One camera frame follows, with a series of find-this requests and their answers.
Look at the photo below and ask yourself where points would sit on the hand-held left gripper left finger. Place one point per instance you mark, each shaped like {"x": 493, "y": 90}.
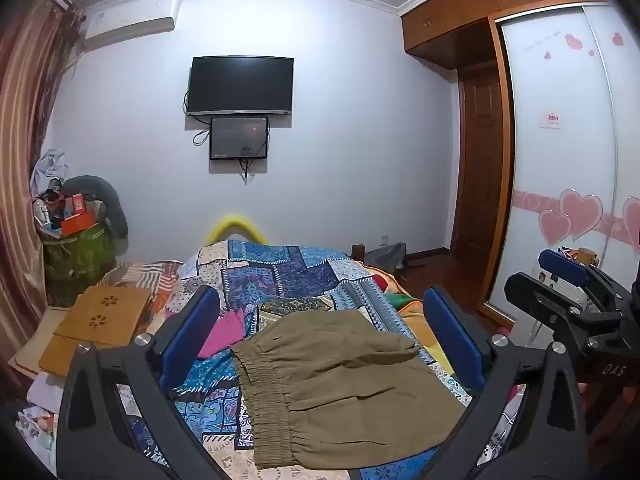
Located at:
{"x": 197, "y": 332}

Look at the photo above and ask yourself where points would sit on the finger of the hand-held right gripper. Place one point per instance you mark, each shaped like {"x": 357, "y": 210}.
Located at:
{"x": 560, "y": 312}
{"x": 564, "y": 263}

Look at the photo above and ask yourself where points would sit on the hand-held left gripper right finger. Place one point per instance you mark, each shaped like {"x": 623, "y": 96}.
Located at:
{"x": 452, "y": 332}

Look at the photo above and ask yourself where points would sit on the olive green pants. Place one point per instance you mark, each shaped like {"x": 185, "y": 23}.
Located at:
{"x": 345, "y": 385}

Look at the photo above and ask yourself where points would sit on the pink cloth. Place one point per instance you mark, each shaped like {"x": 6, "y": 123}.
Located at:
{"x": 222, "y": 332}

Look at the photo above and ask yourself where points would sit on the multicoloured fleece blanket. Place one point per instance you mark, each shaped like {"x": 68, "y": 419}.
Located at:
{"x": 397, "y": 299}

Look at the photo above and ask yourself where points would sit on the orange striped cloth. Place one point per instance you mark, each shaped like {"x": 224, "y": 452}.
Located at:
{"x": 135, "y": 275}

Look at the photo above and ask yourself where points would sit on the bamboo lap desk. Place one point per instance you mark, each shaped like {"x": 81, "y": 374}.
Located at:
{"x": 100, "y": 317}

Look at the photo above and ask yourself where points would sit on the grey bag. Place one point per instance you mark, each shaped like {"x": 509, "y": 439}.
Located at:
{"x": 387, "y": 257}

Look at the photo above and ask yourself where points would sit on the wardrobe with heart stickers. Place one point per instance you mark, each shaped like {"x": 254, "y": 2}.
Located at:
{"x": 555, "y": 160}

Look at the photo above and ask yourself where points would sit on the blue patchwork blanket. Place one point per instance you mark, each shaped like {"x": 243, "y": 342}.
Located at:
{"x": 295, "y": 272}

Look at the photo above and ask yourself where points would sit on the brown wooden door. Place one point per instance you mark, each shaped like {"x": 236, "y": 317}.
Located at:
{"x": 480, "y": 160}

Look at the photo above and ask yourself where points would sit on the green fabric basket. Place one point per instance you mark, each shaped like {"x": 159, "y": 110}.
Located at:
{"x": 77, "y": 255}

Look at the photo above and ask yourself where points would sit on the orange box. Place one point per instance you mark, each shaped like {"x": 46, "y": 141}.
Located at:
{"x": 77, "y": 221}

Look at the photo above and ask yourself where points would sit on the grey curved pillow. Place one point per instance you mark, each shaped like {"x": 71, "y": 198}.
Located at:
{"x": 102, "y": 195}

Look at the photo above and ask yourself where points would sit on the pile of white clutter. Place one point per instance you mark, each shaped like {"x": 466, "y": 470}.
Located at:
{"x": 37, "y": 420}

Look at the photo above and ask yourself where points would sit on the white crumpled cloth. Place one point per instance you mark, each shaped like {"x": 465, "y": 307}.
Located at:
{"x": 50, "y": 167}

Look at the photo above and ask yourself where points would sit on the brown striped curtain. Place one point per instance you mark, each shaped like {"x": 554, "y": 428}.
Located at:
{"x": 27, "y": 160}

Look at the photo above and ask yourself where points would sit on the wooden overhead cabinet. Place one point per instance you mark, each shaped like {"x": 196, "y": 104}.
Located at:
{"x": 450, "y": 30}

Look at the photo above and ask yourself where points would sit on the white air conditioner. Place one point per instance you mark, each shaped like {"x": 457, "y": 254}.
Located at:
{"x": 132, "y": 17}

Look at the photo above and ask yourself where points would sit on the small black wall screen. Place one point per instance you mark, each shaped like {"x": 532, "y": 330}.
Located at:
{"x": 239, "y": 137}

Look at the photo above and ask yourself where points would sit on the black wall television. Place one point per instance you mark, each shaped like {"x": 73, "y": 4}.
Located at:
{"x": 240, "y": 85}

